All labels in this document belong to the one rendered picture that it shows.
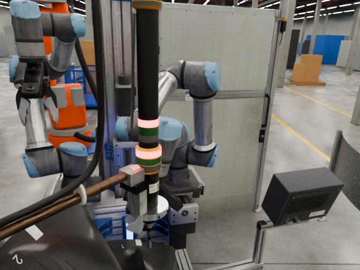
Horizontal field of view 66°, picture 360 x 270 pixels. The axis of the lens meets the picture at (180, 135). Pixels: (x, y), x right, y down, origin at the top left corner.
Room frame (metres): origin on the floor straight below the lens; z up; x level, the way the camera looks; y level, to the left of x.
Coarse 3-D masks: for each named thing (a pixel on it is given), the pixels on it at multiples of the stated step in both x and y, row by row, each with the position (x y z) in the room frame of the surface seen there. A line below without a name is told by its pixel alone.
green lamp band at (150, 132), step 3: (138, 126) 0.43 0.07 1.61; (138, 129) 0.43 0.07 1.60; (141, 129) 0.42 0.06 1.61; (144, 129) 0.42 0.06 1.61; (147, 129) 0.42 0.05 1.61; (150, 129) 0.42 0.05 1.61; (153, 129) 0.42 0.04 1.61; (156, 129) 0.43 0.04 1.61; (138, 132) 0.43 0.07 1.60; (141, 132) 0.42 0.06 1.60; (144, 132) 0.42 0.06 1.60; (147, 132) 0.42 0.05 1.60; (150, 132) 0.42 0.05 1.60; (153, 132) 0.42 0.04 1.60; (156, 132) 0.43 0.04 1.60; (144, 135) 0.42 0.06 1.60; (147, 135) 0.42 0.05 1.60; (150, 135) 0.42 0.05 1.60
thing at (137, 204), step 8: (128, 176) 0.39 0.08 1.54; (136, 176) 0.39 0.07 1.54; (144, 176) 0.41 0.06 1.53; (120, 184) 0.41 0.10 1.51; (128, 184) 0.39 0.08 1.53; (136, 184) 0.39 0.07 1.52; (144, 184) 0.40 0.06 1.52; (128, 192) 0.41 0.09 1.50; (136, 192) 0.39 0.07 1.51; (144, 192) 0.41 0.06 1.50; (128, 200) 0.41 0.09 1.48; (136, 200) 0.40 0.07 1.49; (144, 200) 0.41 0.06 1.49; (160, 200) 0.45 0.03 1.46; (128, 208) 0.42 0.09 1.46; (136, 208) 0.40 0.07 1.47; (144, 208) 0.41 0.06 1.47; (160, 208) 0.42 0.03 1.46; (136, 216) 0.41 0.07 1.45; (144, 216) 0.40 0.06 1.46; (152, 216) 0.40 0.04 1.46; (160, 216) 0.41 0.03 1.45
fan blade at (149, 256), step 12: (120, 240) 0.67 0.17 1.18; (132, 240) 0.68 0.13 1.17; (144, 240) 0.69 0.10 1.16; (120, 252) 0.61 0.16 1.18; (132, 252) 0.62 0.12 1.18; (144, 252) 0.62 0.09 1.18; (156, 252) 0.63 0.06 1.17; (168, 252) 0.65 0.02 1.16; (120, 264) 0.57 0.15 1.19; (132, 264) 0.57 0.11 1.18; (144, 264) 0.57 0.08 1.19; (156, 264) 0.58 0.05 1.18; (168, 264) 0.59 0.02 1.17
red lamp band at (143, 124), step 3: (138, 120) 0.43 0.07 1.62; (141, 120) 0.42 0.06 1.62; (156, 120) 0.43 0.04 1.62; (138, 123) 0.43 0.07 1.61; (141, 123) 0.42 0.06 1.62; (144, 123) 0.42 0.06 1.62; (147, 123) 0.42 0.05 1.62; (150, 123) 0.42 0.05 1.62; (153, 123) 0.42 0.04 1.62; (156, 123) 0.43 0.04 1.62; (141, 126) 0.42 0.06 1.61; (144, 126) 0.42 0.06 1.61; (147, 126) 0.42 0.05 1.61; (150, 126) 0.42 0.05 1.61; (153, 126) 0.42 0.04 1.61
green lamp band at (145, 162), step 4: (136, 156) 0.43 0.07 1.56; (160, 156) 0.43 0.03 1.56; (136, 160) 0.43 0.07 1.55; (140, 160) 0.42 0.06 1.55; (144, 160) 0.42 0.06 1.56; (148, 160) 0.42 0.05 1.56; (152, 160) 0.42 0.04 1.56; (156, 160) 0.42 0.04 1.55; (160, 160) 0.43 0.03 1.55; (140, 164) 0.42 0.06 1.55; (144, 164) 0.42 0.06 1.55; (148, 164) 0.42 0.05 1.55; (152, 164) 0.42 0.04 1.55
